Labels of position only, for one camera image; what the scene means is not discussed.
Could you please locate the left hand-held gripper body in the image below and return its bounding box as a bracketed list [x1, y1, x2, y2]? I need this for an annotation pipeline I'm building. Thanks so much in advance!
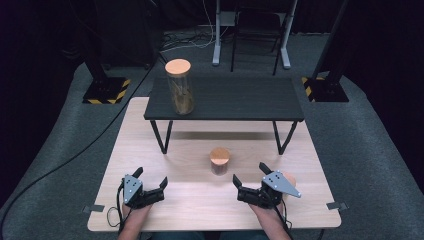
[121, 174, 166, 210]

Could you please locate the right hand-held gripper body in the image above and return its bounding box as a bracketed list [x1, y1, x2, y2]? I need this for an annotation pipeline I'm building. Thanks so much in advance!
[237, 170, 302, 210]

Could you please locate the medium glass jar wooden lid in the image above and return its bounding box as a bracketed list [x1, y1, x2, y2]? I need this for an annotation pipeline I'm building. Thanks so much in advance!
[209, 147, 231, 177]

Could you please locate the small black shelf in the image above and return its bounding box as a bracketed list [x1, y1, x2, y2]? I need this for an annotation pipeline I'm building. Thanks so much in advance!
[143, 77, 305, 156]

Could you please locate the tall glass jar wooden lid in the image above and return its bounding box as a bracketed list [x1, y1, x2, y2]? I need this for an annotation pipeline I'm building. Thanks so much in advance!
[164, 58, 195, 116]

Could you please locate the person's left hand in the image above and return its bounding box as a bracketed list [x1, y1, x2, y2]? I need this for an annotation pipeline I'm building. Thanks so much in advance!
[122, 203, 154, 223]

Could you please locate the person's right hand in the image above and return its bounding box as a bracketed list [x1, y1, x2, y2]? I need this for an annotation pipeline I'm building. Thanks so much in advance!
[249, 202, 285, 221]

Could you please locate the black stand with striped base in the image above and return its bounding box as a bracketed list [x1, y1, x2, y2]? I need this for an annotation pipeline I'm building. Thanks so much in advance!
[79, 39, 132, 105]
[301, 0, 351, 103]

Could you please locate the black chair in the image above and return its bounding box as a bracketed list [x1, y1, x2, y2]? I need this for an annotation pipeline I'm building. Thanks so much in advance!
[230, 0, 288, 76]

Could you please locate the black equipment cart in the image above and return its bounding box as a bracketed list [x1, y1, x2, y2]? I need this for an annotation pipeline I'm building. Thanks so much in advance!
[94, 0, 164, 70]

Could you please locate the left hand-held gripper cable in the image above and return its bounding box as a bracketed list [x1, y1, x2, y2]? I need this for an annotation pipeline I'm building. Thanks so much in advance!
[106, 184, 126, 234]

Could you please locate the hand-held gripper cable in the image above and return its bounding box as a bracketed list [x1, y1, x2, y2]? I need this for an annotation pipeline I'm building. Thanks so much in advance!
[106, 184, 126, 234]
[274, 199, 294, 240]

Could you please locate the right hand-held gripper cable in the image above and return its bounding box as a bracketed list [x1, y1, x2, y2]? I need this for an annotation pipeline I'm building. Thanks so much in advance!
[274, 199, 294, 240]

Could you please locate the grey table bracket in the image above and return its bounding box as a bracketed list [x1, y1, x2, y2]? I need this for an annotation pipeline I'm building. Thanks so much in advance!
[82, 204, 105, 214]
[326, 200, 349, 211]

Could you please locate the long black floor cable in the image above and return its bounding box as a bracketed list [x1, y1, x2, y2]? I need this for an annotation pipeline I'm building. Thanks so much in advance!
[0, 49, 168, 231]

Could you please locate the white desk frame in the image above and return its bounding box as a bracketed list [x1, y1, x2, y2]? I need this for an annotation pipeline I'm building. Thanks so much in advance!
[211, 0, 299, 70]

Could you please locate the white floor cable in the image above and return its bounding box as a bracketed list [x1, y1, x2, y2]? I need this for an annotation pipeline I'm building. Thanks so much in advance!
[163, 0, 218, 53]

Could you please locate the bundle of black cables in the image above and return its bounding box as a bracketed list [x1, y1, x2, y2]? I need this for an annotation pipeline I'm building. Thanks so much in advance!
[161, 29, 214, 51]

